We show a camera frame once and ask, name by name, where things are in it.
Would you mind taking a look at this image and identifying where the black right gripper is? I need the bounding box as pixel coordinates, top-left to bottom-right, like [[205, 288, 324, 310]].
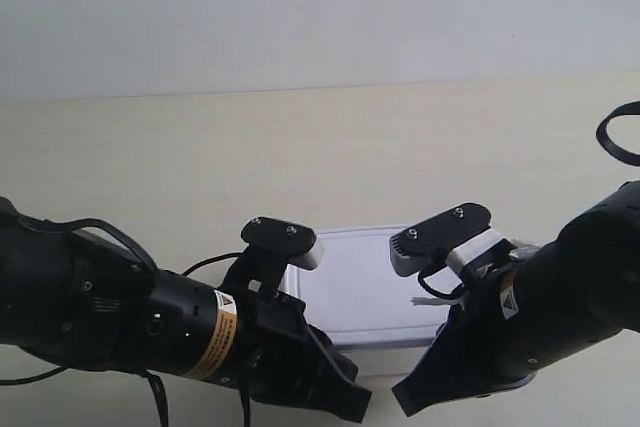
[[391, 271, 538, 417]]

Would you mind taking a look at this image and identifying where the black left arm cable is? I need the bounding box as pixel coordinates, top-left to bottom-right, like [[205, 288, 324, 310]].
[[0, 216, 256, 427]]

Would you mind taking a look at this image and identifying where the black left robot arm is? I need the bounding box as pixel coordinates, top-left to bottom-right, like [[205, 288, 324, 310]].
[[1, 199, 371, 424]]

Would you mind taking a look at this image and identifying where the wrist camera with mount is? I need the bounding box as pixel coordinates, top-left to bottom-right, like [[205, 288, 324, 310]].
[[389, 202, 516, 287], [220, 216, 324, 302]]

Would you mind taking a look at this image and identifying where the white rectangular box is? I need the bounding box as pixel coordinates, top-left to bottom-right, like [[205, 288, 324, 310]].
[[282, 225, 449, 351]]

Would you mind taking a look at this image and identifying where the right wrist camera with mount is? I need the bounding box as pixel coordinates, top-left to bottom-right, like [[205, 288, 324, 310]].
[[389, 202, 516, 287]]

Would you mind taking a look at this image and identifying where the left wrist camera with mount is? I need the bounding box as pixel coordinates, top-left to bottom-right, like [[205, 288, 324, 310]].
[[220, 216, 324, 302]]

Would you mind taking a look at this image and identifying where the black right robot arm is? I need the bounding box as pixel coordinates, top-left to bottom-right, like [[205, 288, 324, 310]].
[[389, 181, 639, 416]]

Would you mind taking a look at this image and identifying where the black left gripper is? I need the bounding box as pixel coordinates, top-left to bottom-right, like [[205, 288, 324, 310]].
[[227, 293, 372, 422]]

